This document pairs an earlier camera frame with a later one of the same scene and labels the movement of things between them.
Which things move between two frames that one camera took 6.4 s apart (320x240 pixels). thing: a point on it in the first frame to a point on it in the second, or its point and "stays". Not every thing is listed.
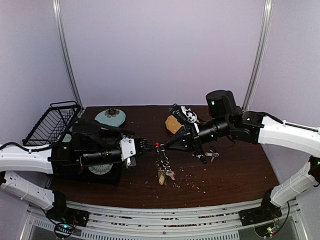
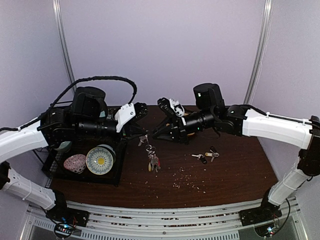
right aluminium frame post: x=256 y=68 stays
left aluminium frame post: x=57 y=6 stays
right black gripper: x=192 y=137 to x=177 y=127
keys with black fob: x=202 y=157 stays
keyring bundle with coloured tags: x=163 y=165 to x=154 y=162
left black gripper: x=130 y=162 to x=132 y=129
